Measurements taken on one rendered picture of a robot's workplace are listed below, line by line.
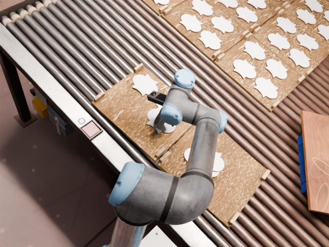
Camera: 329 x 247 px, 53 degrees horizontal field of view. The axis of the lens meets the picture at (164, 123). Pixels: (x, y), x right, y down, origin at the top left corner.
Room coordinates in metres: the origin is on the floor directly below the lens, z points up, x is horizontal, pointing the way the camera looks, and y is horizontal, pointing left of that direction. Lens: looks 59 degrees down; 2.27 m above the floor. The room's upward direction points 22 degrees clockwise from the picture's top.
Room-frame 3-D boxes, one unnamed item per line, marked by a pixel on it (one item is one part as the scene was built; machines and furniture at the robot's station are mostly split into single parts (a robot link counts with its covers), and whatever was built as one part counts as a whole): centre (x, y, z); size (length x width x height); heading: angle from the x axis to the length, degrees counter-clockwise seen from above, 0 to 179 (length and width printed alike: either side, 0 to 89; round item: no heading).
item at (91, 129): (0.64, 0.30, 0.92); 0.06 x 0.06 x 0.01; 64
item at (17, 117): (0.98, 0.97, 0.43); 0.12 x 0.12 x 0.85; 64
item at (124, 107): (0.85, 0.10, 0.93); 0.41 x 0.35 x 0.02; 67
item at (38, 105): (0.80, 0.64, 0.74); 0.09 x 0.08 x 0.24; 64
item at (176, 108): (0.64, -0.03, 1.34); 0.11 x 0.11 x 0.08; 2
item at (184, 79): (0.74, -0.01, 1.34); 0.09 x 0.08 x 0.11; 2
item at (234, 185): (0.69, -0.29, 0.93); 0.41 x 0.35 x 0.02; 68
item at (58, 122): (0.72, 0.48, 0.77); 0.14 x 0.11 x 0.18; 64
